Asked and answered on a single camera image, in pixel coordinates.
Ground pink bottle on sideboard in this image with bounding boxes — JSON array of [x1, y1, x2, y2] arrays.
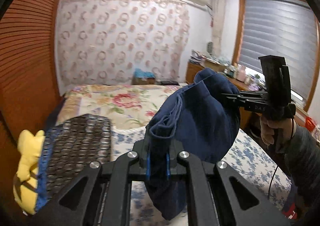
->
[[236, 65, 246, 82]]

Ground wooden sideboard cabinet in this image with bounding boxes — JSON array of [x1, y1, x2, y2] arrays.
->
[[185, 62, 309, 142]]

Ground person's right forearm sleeve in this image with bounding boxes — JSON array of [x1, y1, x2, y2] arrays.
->
[[285, 126, 319, 206]]

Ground beige tied side curtain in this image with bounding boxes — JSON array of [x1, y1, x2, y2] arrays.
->
[[212, 0, 226, 57]]

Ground blue floral white sheet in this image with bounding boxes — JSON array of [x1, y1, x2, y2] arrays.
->
[[98, 127, 291, 225]]

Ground circle patterned curtain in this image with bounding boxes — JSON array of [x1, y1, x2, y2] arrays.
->
[[56, 0, 190, 89]]

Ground navy printed t-shirt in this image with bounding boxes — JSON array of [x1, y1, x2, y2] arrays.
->
[[145, 68, 240, 221]]

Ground grey window blind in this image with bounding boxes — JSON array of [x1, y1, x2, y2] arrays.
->
[[239, 0, 317, 102]]

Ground small grey desk fan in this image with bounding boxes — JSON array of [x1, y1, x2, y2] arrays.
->
[[207, 41, 213, 55]]

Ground navy medallion patterned cloth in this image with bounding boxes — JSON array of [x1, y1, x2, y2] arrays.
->
[[35, 114, 112, 211]]

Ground wooden louvered wardrobe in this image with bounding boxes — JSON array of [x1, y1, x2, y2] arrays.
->
[[1, 0, 61, 225]]

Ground person's right hand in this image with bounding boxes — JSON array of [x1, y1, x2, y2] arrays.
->
[[260, 115, 297, 146]]

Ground floral bed quilt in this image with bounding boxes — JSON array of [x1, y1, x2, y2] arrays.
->
[[56, 84, 185, 130]]

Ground cardboard box with blue items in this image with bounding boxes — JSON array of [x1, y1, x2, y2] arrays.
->
[[132, 68, 156, 85]]

